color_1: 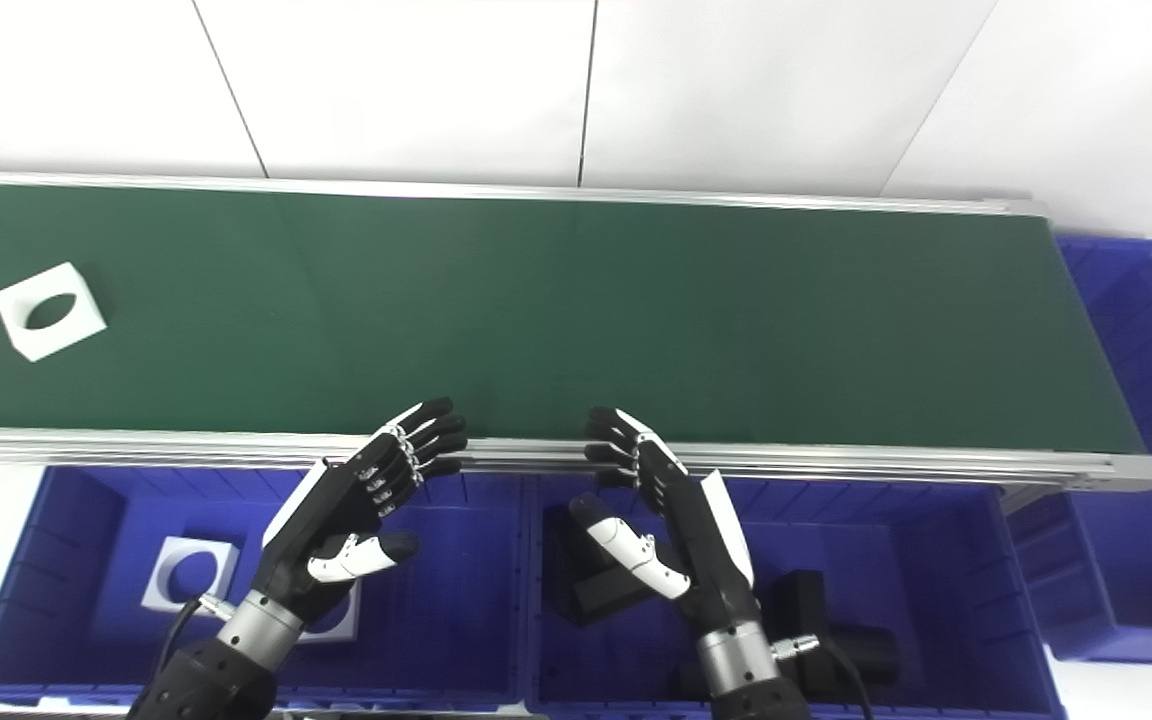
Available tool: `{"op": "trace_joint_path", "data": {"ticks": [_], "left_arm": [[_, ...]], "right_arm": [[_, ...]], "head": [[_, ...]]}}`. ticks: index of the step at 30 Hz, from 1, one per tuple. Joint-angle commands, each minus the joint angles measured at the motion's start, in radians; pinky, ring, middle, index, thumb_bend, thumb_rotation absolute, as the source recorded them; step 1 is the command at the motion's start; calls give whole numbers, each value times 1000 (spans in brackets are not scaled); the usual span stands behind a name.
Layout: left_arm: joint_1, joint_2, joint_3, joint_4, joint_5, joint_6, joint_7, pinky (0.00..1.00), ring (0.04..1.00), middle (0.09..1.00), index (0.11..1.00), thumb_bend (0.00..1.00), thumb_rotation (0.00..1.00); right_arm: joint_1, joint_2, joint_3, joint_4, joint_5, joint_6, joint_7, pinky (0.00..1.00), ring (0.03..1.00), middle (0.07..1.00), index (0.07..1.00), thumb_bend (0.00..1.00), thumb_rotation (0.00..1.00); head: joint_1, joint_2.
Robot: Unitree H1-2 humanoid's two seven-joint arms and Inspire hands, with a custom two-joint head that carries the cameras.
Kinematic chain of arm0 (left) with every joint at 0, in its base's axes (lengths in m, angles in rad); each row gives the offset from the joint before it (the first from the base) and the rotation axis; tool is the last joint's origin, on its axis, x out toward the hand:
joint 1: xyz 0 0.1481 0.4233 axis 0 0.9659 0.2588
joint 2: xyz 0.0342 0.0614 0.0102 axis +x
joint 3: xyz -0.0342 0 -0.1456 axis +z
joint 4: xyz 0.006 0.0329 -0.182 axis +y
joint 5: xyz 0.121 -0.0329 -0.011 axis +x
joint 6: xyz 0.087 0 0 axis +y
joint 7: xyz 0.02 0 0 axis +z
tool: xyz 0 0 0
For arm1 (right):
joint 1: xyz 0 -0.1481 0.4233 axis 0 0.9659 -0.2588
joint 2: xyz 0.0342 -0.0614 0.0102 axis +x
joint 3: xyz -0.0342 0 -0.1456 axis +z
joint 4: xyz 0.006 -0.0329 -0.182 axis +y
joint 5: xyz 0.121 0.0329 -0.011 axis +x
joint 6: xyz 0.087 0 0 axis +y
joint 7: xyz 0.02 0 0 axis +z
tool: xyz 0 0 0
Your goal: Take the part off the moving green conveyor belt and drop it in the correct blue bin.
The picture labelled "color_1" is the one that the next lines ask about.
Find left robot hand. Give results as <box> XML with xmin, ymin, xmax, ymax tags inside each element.
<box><xmin>254</xmin><ymin>397</ymin><xmax>469</xmax><ymax>629</ymax></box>

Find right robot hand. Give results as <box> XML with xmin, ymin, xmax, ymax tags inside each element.
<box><xmin>568</xmin><ymin>405</ymin><xmax>761</xmax><ymax>637</ymax></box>

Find white square part round hole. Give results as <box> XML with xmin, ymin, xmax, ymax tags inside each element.
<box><xmin>301</xmin><ymin>580</ymin><xmax>362</xmax><ymax>643</ymax></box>
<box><xmin>141</xmin><ymin>536</ymin><xmax>241</xmax><ymax>615</ymax></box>
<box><xmin>0</xmin><ymin>262</ymin><xmax>108</xmax><ymax>363</ymax></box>

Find upright black block part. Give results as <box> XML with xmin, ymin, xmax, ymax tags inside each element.
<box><xmin>546</xmin><ymin>503</ymin><xmax>602</xmax><ymax>611</ymax></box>

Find blue bin with white parts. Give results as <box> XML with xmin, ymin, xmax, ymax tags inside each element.
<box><xmin>0</xmin><ymin>465</ymin><xmax>537</xmax><ymax>713</ymax></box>

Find black cylinder part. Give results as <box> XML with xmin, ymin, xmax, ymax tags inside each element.
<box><xmin>826</xmin><ymin>625</ymin><xmax>902</xmax><ymax>691</ymax></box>

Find blue bin with black parts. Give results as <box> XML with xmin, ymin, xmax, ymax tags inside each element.
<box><xmin>526</xmin><ymin>475</ymin><xmax>1067</xmax><ymax>720</ymax></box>

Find blue plastic bin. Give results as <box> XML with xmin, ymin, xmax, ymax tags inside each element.
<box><xmin>1001</xmin><ymin>235</ymin><xmax>1152</xmax><ymax>669</ymax></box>

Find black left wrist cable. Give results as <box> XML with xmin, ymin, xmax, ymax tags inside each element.
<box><xmin>151</xmin><ymin>595</ymin><xmax>232</xmax><ymax>691</ymax></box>

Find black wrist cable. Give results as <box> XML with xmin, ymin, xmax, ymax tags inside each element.
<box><xmin>151</xmin><ymin>595</ymin><xmax>232</xmax><ymax>691</ymax></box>
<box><xmin>774</xmin><ymin>635</ymin><xmax>877</xmax><ymax>720</ymax></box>

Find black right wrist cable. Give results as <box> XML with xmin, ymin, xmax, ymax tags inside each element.
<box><xmin>774</xmin><ymin>635</ymin><xmax>877</xmax><ymax>720</ymax></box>

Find green conveyor belt aluminium frame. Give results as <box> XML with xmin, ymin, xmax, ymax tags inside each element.
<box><xmin>0</xmin><ymin>170</ymin><xmax>1152</xmax><ymax>493</ymax></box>

